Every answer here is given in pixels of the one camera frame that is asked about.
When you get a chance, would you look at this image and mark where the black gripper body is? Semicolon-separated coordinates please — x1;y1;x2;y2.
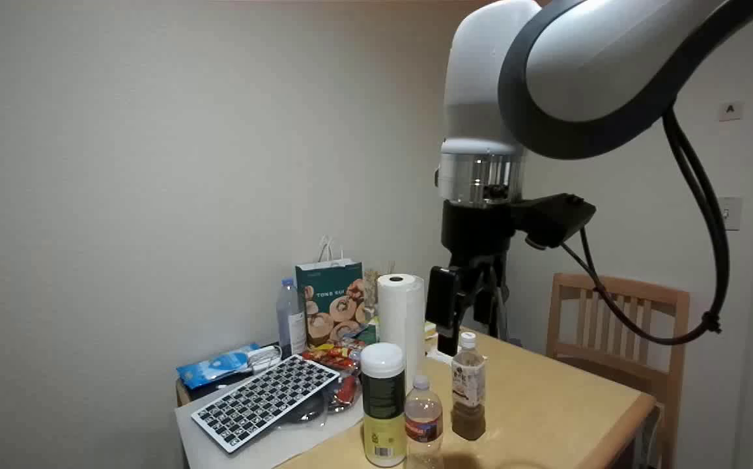
441;200;516;267

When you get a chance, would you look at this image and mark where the small red-labelled jar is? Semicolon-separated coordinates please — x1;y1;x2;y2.
404;372;446;469

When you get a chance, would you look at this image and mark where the brown tea bottle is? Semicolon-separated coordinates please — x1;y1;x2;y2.
447;331;489;442

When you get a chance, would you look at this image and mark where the tall clear blue-cap bottle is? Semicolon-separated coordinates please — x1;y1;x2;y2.
274;275;307;359

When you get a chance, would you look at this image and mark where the white paper towel roll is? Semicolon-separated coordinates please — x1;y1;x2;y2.
376;271;428;385

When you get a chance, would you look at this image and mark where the green paper gift bag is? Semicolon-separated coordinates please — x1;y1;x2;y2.
294;238;367;348

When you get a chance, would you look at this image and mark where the red snack package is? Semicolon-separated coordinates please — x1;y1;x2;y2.
301;344;361;411

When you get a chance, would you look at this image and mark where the black round dish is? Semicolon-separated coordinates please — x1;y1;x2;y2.
281;393;347;428

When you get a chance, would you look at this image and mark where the wooden chair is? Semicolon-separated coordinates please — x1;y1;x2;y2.
545;271;694;469

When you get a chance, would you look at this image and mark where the blue plastic package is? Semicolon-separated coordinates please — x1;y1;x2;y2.
174;340;281;393

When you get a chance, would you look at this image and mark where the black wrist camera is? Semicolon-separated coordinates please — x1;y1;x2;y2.
512;192;597;253

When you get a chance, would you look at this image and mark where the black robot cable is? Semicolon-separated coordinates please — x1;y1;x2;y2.
561;107;733;346

